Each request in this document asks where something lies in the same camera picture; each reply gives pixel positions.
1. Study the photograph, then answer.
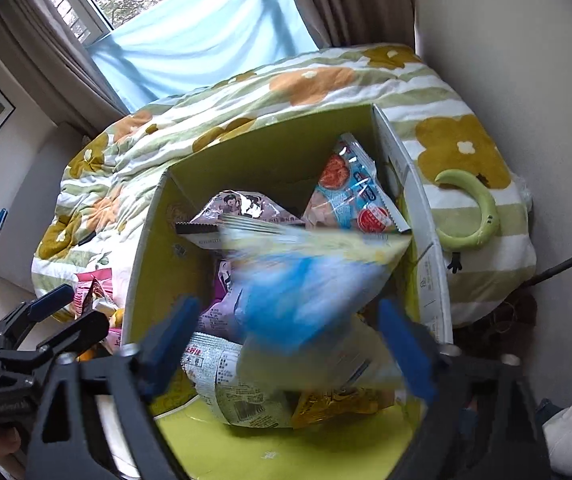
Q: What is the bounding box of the floral green striped blanket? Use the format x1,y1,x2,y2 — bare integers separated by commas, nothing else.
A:
33,42,538,327

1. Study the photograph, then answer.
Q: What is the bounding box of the light blue red snack packet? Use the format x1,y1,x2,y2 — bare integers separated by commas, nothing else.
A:
301,132,413,235

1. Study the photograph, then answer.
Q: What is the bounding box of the green ring-shaped neck fan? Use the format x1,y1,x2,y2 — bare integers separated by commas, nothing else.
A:
435,169,498,252

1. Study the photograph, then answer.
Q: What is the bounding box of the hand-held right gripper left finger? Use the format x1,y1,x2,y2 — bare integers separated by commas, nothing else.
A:
26,296,201,480

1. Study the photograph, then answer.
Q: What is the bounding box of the grey headboard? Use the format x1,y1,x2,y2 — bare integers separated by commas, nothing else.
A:
0,135,87,292

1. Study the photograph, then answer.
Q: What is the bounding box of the purple snack packet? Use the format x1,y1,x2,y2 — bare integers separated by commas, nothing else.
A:
197,280,247,343
190,189,303,227

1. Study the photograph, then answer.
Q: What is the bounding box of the black curved cable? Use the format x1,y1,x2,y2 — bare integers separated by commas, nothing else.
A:
535,238,572,287

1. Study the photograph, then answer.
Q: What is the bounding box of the yellow blue chips packet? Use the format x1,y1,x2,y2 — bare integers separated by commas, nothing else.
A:
220,222,413,392

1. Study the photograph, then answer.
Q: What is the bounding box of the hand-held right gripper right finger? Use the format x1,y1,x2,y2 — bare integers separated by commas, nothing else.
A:
378,299,552,480

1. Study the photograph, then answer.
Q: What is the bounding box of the green cardboard box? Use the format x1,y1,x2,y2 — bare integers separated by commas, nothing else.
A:
120,102,455,480

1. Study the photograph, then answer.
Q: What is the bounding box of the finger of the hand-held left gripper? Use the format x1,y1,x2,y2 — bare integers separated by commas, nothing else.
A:
0,285,74,349
38,312,109,366

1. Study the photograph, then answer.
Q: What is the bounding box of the light blue window cloth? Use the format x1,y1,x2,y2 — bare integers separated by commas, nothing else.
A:
86,0,319,114

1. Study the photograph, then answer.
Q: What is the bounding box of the brown curtain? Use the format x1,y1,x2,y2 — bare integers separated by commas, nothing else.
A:
0,0,132,137
276,0,417,52

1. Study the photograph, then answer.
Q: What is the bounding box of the person's left hand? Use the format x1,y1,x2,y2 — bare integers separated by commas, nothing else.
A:
0,430,22,460

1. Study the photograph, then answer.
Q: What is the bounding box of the pink snack packet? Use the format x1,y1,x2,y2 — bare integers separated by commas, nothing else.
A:
72,269,116,321

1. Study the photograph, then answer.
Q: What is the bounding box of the yellow brown snack packet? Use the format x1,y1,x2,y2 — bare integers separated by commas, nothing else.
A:
291,384,397,429

